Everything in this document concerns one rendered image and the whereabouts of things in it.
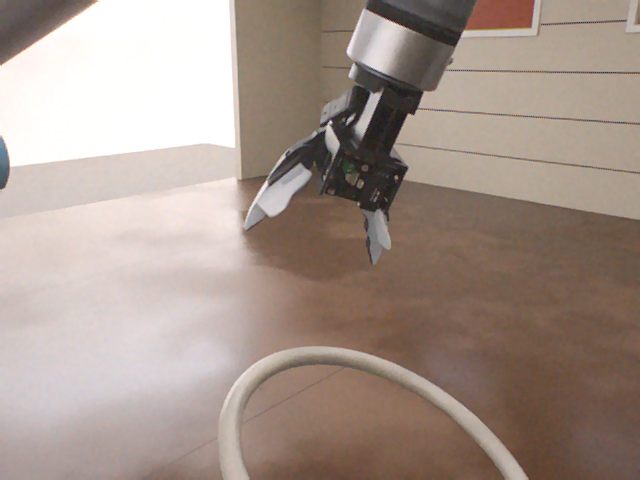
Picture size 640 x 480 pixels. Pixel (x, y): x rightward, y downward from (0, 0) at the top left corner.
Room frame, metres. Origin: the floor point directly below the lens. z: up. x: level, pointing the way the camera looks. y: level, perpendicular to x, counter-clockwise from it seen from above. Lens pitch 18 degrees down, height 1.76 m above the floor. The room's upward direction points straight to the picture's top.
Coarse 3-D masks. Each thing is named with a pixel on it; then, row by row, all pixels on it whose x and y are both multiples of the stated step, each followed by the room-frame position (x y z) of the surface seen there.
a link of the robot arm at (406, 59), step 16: (368, 16) 0.56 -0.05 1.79; (368, 32) 0.55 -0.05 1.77; (384, 32) 0.54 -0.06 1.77; (400, 32) 0.54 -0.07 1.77; (416, 32) 0.53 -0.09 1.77; (352, 48) 0.57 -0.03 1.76; (368, 48) 0.55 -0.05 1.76; (384, 48) 0.54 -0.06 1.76; (400, 48) 0.54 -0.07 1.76; (416, 48) 0.54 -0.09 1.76; (432, 48) 0.54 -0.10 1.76; (448, 48) 0.55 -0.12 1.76; (368, 64) 0.55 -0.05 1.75; (384, 64) 0.54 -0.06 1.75; (400, 64) 0.54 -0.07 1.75; (416, 64) 0.54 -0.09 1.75; (432, 64) 0.55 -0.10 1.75; (448, 64) 0.59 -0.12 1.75; (400, 80) 0.54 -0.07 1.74; (416, 80) 0.54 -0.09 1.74; (432, 80) 0.55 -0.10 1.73
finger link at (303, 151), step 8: (312, 136) 0.61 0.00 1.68; (296, 144) 0.61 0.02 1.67; (304, 144) 0.60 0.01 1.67; (312, 144) 0.60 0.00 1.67; (288, 152) 0.61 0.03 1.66; (296, 152) 0.60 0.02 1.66; (304, 152) 0.60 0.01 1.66; (312, 152) 0.60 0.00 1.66; (280, 160) 0.61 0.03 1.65; (288, 160) 0.60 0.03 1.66; (296, 160) 0.60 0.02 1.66; (304, 160) 0.60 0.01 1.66; (312, 160) 0.60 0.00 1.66; (280, 168) 0.60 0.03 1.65; (288, 168) 0.60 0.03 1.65; (272, 176) 0.61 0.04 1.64; (280, 176) 0.60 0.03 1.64
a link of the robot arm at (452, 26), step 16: (368, 0) 0.57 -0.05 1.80; (384, 0) 0.55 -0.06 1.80; (400, 0) 0.54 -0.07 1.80; (416, 0) 0.53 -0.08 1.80; (432, 0) 0.53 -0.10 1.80; (448, 0) 0.53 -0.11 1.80; (464, 0) 0.54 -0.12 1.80; (384, 16) 0.54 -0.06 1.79; (400, 16) 0.54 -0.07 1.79; (416, 16) 0.53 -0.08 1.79; (432, 16) 0.53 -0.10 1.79; (448, 16) 0.54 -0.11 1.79; (464, 16) 0.55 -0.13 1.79; (432, 32) 0.54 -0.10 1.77; (448, 32) 0.54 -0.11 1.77
